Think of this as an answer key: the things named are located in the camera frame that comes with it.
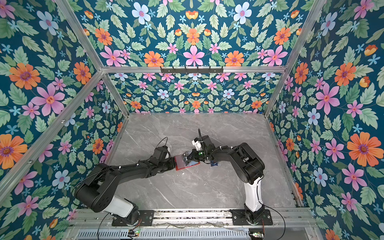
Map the red leather card holder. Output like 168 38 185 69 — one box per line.
174 152 200 171

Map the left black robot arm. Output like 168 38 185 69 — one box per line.
74 146 176 226

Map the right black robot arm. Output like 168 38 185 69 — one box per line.
177 130 265 225

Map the black hook rack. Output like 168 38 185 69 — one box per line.
160 67 224 74

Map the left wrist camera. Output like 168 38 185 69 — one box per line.
157 145 170 158

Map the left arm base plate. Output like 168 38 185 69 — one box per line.
112 210 155 227

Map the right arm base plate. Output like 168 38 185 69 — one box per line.
230 209 273 226

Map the white vented cable duct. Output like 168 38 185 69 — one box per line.
76 229 251 240

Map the aluminium mounting rail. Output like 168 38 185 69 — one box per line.
67 207 317 229

